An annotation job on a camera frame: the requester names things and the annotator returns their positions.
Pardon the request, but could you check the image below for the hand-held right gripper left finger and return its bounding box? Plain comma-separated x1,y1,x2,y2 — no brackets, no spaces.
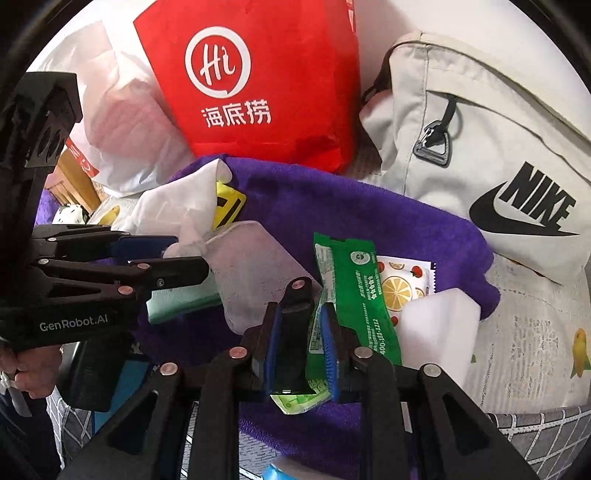
58,278,311,480

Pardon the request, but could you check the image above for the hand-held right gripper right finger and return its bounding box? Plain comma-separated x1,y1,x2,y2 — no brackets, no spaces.
321,302,541,480

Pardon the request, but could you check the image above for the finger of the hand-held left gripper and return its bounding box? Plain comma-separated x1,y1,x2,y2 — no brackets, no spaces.
39,256,211,305
32,224,178,266

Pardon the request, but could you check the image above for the mint green cloth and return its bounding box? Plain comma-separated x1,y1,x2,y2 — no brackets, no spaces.
147,272,222,324

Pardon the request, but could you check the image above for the grey translucent fabric pouch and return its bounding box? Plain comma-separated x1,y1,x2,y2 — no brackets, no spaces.
203,220,324,335

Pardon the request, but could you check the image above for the yellow mini pouch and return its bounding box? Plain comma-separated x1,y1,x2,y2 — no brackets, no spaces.
215,181,247,229

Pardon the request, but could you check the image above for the fruit print sachet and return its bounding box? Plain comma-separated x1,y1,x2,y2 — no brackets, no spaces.
376,255,437,324

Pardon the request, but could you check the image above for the white sponge block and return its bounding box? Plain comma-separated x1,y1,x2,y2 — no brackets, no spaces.
396,287,483,367

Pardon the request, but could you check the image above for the person's left forearm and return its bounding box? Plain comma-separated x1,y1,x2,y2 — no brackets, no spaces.
0,394,61,480

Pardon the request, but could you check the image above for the person's left hand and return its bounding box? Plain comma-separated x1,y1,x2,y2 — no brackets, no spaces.
0,344,70,400

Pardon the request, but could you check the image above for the wooden headboard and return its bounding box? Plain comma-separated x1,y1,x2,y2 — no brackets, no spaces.
46,150,102,217

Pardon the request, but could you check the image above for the white plastic shopping bag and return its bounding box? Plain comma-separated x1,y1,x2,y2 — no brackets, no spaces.
28,9,197,199

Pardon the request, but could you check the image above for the blue tissue pack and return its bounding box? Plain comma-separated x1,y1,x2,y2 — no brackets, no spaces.
263,462,305,480

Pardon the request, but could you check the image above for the purple towel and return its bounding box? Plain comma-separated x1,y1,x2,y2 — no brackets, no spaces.
99,156,502,478

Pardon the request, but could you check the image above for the red paper bag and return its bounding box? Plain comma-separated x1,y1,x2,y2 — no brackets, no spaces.
133,0,361,174

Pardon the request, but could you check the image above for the grey waist bag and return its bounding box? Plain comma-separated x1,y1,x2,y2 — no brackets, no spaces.
359,30,591,284

